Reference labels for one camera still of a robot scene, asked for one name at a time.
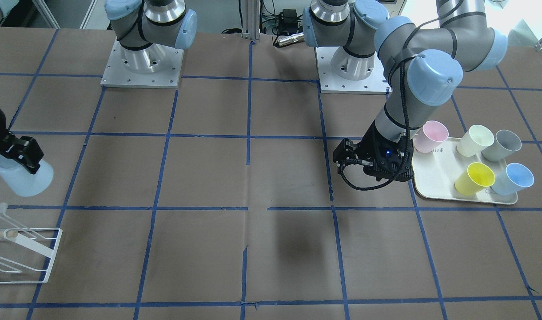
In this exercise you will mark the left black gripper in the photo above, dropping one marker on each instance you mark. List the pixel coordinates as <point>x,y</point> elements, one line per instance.
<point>369,144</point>

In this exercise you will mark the light blue cup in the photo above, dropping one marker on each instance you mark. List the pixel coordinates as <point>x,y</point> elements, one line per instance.
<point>22,182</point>

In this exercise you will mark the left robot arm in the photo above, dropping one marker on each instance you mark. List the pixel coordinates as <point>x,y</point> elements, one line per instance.
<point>422,67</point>

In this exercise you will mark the pink cup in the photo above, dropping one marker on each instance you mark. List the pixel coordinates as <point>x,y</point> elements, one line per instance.
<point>430,136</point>

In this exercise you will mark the yellow cup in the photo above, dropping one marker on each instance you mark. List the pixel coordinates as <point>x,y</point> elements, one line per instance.
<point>475,178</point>

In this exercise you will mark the grey cup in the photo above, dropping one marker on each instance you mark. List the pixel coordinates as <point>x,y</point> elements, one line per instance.
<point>505,143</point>

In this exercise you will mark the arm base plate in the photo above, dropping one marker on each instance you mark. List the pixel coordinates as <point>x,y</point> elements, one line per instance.
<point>157,66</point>
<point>340,72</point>

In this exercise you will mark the white wire cup rack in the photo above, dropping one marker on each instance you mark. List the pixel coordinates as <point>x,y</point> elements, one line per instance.
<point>27,255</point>

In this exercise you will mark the aluminium frame post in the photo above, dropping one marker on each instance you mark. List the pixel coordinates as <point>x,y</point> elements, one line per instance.
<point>250,19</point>

